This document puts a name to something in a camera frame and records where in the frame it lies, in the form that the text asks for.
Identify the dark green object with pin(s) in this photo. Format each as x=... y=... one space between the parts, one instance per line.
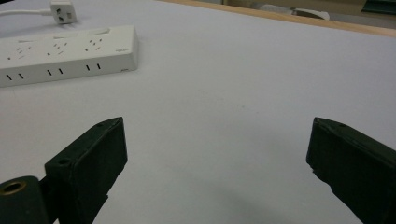
x=379 y=6

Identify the white power plug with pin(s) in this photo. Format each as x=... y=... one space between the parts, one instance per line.
x=63 y=11

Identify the white power strip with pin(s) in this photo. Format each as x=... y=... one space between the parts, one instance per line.
x=67 y=54

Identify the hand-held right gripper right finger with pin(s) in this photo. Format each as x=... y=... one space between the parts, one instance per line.
x=355 y=168

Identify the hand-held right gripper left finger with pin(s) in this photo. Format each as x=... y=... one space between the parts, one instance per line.
x=90 y=161

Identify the white object beyond table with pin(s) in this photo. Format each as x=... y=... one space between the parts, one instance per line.
x=306 y=13

